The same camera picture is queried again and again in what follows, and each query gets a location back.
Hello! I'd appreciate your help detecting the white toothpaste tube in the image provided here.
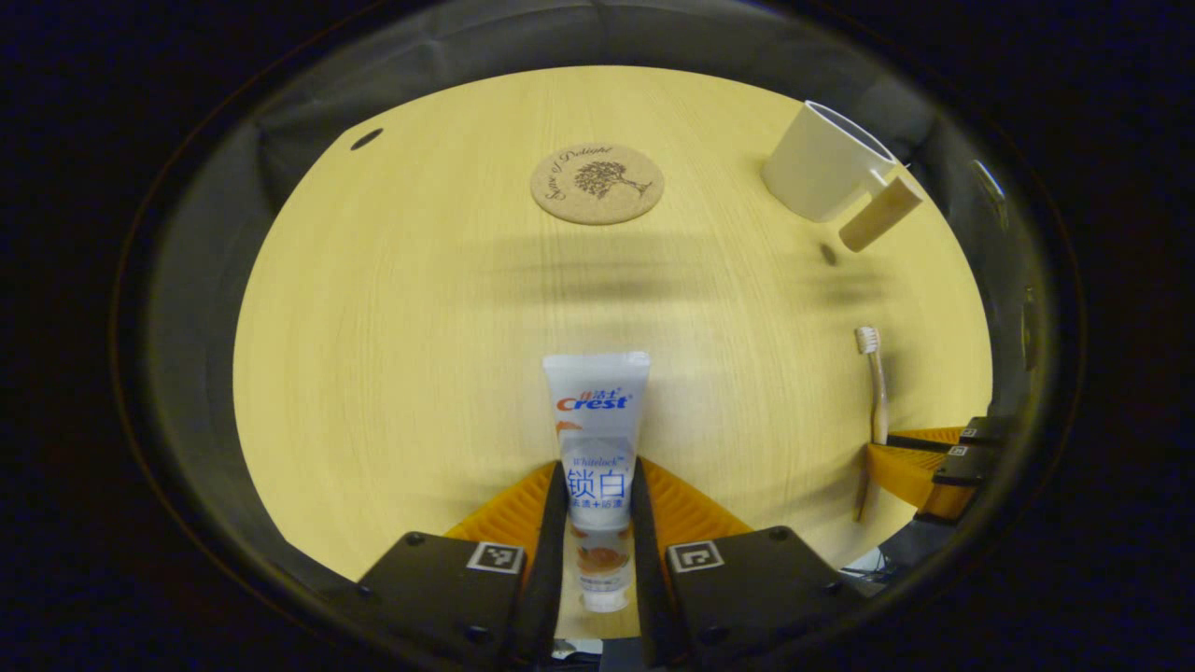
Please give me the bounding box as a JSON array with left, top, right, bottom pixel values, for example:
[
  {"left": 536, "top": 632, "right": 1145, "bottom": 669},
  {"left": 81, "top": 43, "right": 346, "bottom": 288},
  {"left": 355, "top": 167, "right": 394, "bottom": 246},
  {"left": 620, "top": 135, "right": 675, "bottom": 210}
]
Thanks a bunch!
[{"left": 542, "top": 351, "right": 652, "bottom": 613}]

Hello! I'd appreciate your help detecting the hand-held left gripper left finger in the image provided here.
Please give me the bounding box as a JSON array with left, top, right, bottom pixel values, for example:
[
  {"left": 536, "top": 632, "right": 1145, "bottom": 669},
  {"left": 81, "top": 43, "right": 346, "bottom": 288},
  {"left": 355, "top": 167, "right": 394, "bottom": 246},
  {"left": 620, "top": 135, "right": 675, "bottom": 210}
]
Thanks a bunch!
[{"left": 355, "top": 460, "right": 568, "bottom": 668}]

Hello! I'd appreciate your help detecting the beige toothbrush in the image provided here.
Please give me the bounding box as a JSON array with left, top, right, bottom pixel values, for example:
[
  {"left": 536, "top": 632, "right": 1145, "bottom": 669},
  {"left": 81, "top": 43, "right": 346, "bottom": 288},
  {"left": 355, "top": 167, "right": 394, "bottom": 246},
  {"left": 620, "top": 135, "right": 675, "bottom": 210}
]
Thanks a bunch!
[{"left": 852, "top": 326, "right": 890, "bottom": 524}]

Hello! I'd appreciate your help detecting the round cork coaster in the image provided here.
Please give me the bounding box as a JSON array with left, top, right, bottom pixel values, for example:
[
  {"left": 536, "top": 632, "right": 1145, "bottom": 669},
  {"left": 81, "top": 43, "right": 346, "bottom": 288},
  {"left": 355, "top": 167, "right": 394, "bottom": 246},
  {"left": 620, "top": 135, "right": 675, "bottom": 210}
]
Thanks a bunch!
[{"left": 530, "top": 143, "right": 666, "bottom": 226}]

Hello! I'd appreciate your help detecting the white cup with wooden handle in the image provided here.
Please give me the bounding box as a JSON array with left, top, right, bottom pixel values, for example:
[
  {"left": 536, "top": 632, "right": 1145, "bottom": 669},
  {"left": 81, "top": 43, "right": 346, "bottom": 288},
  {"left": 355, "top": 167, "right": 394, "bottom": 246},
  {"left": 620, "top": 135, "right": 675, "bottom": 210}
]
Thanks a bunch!
[{"left": 761, "top": 100, "right": 925, "bottom": 253}]

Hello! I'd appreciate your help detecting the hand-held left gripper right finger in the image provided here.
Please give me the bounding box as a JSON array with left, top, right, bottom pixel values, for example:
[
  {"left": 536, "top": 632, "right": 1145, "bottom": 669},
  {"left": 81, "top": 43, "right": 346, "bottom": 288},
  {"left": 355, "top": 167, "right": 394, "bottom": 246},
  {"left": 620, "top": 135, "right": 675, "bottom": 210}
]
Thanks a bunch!
[{"left": 630, "top": 457, "right": 865, "bottom": 668}]

